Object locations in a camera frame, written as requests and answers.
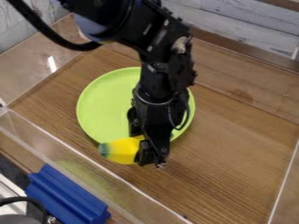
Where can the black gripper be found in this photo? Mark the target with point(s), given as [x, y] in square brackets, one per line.
[154, 119]

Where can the yellow toy banana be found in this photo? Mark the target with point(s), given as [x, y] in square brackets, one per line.
[121, 151]

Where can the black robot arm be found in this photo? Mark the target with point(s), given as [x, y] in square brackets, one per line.
[145, 26]

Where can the green round plate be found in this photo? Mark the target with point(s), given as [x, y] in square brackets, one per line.
[104, 104]

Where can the blue plastic clamp block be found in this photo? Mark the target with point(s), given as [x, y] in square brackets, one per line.
[66, 200]

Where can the clear acrylic front wall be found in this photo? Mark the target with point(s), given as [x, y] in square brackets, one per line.
[34, 149]

